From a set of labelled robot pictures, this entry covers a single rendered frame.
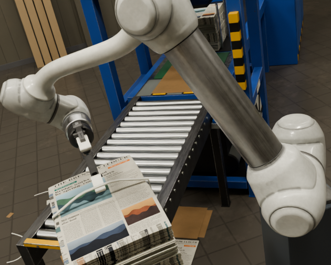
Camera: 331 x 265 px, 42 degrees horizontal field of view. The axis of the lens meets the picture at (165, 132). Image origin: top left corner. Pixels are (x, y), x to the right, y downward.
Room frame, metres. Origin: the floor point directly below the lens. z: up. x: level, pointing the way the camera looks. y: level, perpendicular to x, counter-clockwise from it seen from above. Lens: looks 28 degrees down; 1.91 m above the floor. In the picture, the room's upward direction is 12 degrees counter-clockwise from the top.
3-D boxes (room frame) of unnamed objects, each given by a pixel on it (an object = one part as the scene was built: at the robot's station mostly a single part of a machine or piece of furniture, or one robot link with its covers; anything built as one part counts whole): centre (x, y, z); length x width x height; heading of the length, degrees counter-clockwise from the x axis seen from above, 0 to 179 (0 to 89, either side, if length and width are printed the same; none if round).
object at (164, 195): (1.80, -0.06, 0.74); 1.34 x 0.05 x 0.12; 157
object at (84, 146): (1.04, 0.22, 1.37); 0.07 x 0.03 x 0.01; 13
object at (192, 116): (2.26, 0.01, 0.77); 0.47 x 0.05 x 0.05; 67
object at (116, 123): (2.00, 0.40, 0.74); 1.34 x 0.05 x 0.12; 157
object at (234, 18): (2.33, -0.50, 1.05); 0.05 x 0.05 x 0.45; 67
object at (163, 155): (1.90, 0.16, 0.77); 0.47 x 0.05 x 0.05; 67
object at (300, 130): (1.08, -0.37, 1.17); 0.18 x 0.16 x 0.22; 157
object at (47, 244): (1.30, 0.44, 0.81); 0.43 x 0.03 x 0.02; 67
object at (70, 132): (1.17, 0.25, 1.31); 0.09 x 0.07 x 0.08; 13
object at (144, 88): (2.83, -0.24, 0.75); 0.70 x 0.65 x 0.10; 157
